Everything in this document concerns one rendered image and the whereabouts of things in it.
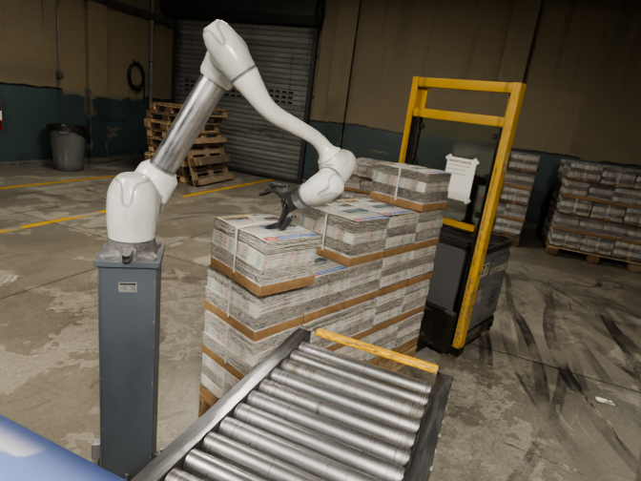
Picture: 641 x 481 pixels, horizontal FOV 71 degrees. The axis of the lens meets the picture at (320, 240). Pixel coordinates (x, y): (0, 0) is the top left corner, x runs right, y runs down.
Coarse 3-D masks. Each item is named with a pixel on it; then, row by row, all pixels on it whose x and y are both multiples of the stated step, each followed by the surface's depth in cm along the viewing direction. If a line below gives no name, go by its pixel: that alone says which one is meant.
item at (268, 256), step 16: (256, 240) 174; (272, 240) 171; (288, 240) 177; (304, 240) 183; (240, 256) 182; (256, 256) 174; (272, 256) 174; (288, 256) 180; (304, 256) 186; (240, 272) 183; (256, 272) 175; (272, 272) 177; (288, 272) 183; (304, 272) 190
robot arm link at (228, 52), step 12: (216, 24) 142; (204, 36) 143; (216, 36) 142; (228, 36) 142; (216, 48) 142; (228, 48) 142; (240, 48) 144; (216, 60) 145; (228, 60) 143; (240, 60) 144; (252, 60) 147; (228, 72) 145; (240, 72) 145
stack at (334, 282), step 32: (320, 256) 234; (224, 288) 198; (320, 288) 212; (352, 288) 230; (256, 320) 185; (288, 320) 200; (320, 320) 217; (352, 320) 237; (384, 320) 263; (224, 352) 204; (256, 352) 190; (352, 352) 246; (224, 384) 208
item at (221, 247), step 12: (228, 216) 197; (240, 216) 200; (252, 216) 203; (264, 216) 206; (216, 228) 195; (228, 228) 187; (216, 240) 195; (228, 240) 188; (216, 252) 195; (228, 252) 188; (228, 264) 190
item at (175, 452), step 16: (304, 336) 157; (272, 352) 144; (288, 352) 145; (256, 368) 134; (272, 368) 135; (240, 384) 126; (256, 384) 127; (224, 400) 119; (240, 400) 120; (208, 416) 112; (224, 416) 113; (192, 432) 106; (208, 432) 107; (176, 448) 101; (192, 448) 102; (160, 464) 96; (176, 464) 97; (144, 480) 91; (160, 480) 93
